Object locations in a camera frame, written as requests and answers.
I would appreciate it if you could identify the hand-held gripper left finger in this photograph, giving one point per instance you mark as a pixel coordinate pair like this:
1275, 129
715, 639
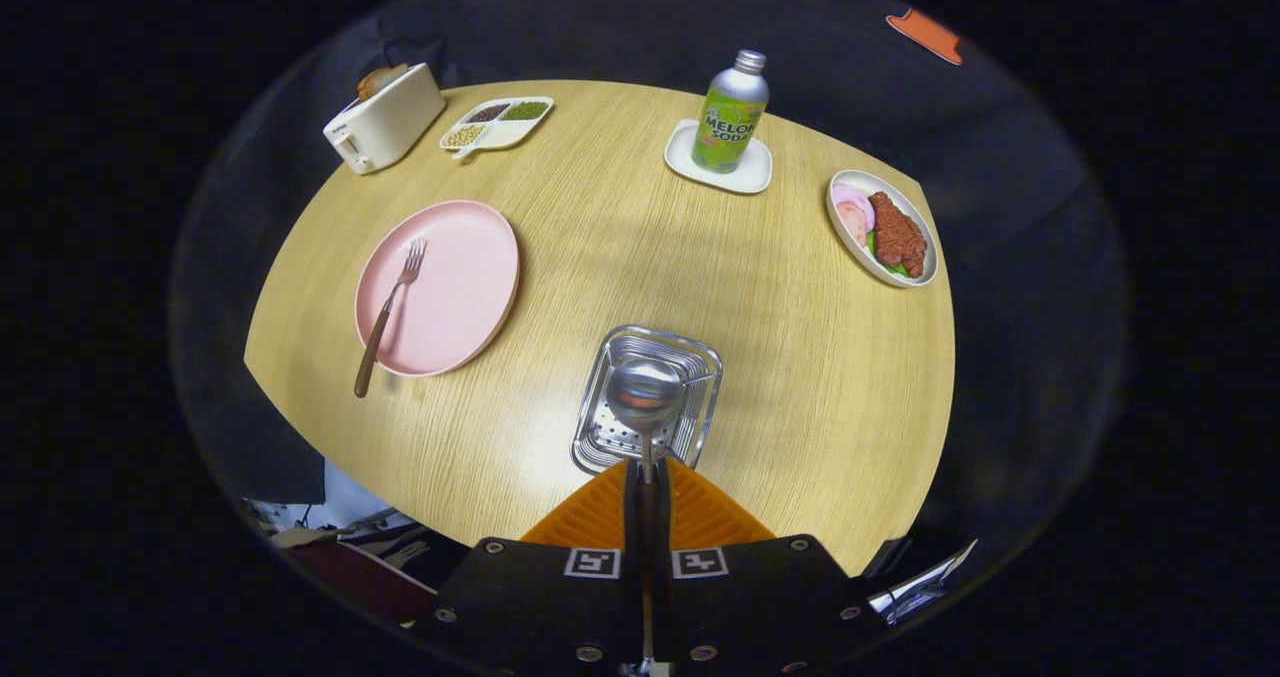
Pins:
540, 607

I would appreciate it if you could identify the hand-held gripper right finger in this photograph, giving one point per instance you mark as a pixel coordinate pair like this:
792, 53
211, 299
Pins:
760, 607

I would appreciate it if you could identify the dark red object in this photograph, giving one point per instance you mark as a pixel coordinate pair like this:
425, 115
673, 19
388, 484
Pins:
360, 577

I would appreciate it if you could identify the pink round plate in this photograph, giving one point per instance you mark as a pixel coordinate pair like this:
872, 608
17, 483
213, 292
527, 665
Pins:
460, 277

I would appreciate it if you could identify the white oval plate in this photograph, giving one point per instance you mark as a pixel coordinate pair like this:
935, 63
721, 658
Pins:
850, 252

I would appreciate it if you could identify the green lettuce leaf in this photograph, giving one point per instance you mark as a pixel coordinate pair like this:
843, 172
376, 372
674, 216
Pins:
885, 262

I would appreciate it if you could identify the pink ham slice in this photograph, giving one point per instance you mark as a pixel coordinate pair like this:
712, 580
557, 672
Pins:
853, 227
852, 197

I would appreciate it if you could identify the brown grilled meat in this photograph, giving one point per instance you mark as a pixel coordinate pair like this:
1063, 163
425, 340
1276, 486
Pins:
898, 237

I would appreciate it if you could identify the white square coaster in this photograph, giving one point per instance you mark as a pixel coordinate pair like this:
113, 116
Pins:
752, 173

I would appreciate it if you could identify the white divided bean dish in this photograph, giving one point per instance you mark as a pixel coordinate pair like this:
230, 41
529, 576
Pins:
505, 135

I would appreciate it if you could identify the green soda bottle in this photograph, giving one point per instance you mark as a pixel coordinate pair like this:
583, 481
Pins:
730, 117

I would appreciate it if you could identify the cream toaster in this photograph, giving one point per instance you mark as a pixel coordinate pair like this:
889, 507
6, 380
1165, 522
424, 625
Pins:
390, 122

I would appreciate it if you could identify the brown toast slice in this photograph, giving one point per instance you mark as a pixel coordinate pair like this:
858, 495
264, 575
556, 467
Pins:
382, 79

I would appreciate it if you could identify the black backdrop cloth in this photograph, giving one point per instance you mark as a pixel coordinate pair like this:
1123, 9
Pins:
600, 27

